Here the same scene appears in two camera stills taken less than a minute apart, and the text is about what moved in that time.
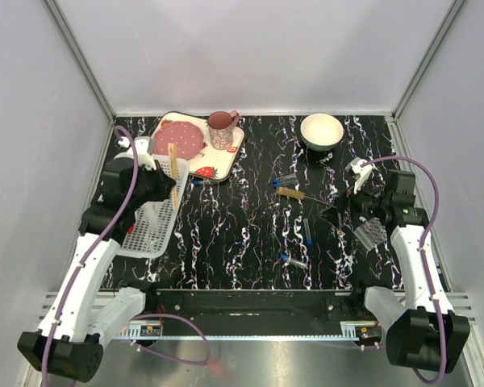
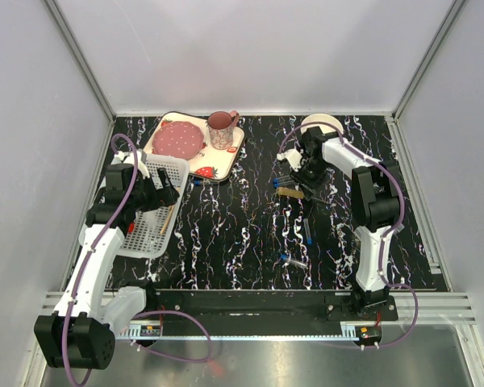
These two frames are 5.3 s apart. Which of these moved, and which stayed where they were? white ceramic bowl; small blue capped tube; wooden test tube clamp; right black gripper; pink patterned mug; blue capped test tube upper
Moved: wooden test tube clamp; right black gripper
Stayed: pink patterned mug; white ceramic bowl; blue capped test tube upper; small blue capped tube
